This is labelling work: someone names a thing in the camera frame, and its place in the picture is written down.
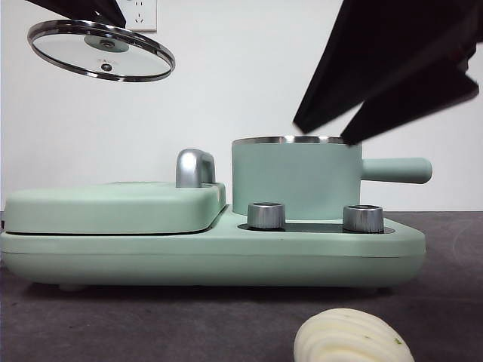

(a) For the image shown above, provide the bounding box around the silver control knob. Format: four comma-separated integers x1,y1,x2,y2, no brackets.
247,202,287,230
342,204,385,232

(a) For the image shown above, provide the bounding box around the green griddle lid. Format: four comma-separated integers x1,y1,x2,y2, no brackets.
3,182,227,235

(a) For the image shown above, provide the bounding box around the green breakfast machine base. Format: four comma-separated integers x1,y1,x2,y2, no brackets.
0,205,427,294

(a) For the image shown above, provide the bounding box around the white wall socket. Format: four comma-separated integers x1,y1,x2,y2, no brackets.
115,0,158,33

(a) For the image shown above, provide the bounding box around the glass pot lid green knob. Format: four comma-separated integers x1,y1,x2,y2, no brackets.
26,19,177,83

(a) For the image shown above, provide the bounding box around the green pot with handle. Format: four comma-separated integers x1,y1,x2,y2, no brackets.
230,135,433,222

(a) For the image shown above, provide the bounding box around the ridged white steamed bun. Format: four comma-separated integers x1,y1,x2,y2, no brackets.
293,307,416,362

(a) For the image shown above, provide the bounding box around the silver griddle lid handle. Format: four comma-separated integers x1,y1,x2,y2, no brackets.
175,149,217,189

